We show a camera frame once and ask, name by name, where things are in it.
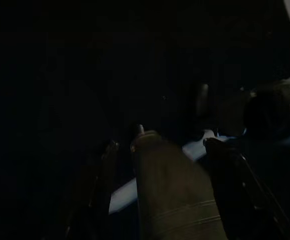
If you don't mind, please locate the white light strip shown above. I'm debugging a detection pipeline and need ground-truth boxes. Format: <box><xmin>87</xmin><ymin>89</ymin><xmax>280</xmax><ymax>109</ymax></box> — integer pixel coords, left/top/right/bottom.
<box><xmin>108</xmin><ymin>129</ymin><xmax>222</xmax><ymax>215</ymax></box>

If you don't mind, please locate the dark bulky round object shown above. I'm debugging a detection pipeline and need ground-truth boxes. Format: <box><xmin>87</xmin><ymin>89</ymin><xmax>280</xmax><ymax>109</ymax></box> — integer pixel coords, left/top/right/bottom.
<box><xmin>243</xmin><ymin>74</ymin><xmax>290</xmax><ymax>137</ymax></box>

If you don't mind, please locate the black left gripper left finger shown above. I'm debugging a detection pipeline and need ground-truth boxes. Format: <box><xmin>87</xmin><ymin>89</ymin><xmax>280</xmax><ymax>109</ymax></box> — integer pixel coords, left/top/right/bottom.
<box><xmin>64</xmin><ymin>140</ymin><xmax>120</xmax><ymax>240</ymax></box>

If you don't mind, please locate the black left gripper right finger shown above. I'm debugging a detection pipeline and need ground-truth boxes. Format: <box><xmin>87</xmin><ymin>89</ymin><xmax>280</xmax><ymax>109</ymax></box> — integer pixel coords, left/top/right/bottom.
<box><xmin>203</xmin><ymin>136</ymin><xmax>290</xmax><ymax>240</ymax></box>

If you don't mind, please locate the brown plastic bottle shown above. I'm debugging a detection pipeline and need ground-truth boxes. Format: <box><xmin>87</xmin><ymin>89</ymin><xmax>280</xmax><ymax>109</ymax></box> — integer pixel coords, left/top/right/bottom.
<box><xmin>129</xmin><ymin>124</ymin><xmax>227</xmax><ymax>240</ymax></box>

